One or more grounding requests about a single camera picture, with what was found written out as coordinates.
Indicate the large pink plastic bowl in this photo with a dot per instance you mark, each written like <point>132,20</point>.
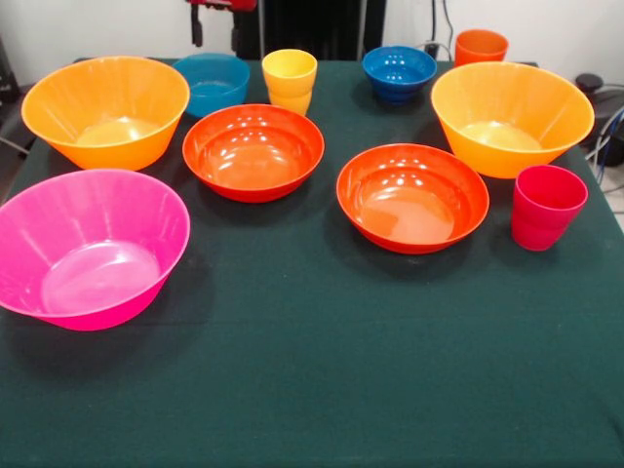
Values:
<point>97,219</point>

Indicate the large orange plastic bowl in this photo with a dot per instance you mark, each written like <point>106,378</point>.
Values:
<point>487,97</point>
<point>73,112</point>

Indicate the orange plastic cup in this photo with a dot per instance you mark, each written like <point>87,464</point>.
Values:
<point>480,49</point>

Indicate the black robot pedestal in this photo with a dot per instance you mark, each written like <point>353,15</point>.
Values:
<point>317,29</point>

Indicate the light blue translucent bowl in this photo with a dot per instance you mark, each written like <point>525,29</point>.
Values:
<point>214,92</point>

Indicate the black chair base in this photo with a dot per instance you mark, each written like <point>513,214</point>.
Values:
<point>590,82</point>

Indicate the crimson plastic cup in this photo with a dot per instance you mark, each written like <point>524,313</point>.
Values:
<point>541,219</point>

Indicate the yellow plastic cup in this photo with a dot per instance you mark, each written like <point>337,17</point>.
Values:
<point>290,92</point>

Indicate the dark blue plastic bowl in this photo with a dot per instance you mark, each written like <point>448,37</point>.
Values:
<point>397,78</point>

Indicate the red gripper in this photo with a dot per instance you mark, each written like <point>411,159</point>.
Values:
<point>222,4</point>

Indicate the red plastic bowl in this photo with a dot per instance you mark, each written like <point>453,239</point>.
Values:
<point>412,205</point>
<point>253,161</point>

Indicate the black wall plug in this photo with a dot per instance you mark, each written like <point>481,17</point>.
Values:
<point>431,50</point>

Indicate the dark green tablecloth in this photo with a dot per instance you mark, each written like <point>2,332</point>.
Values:
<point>312,365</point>

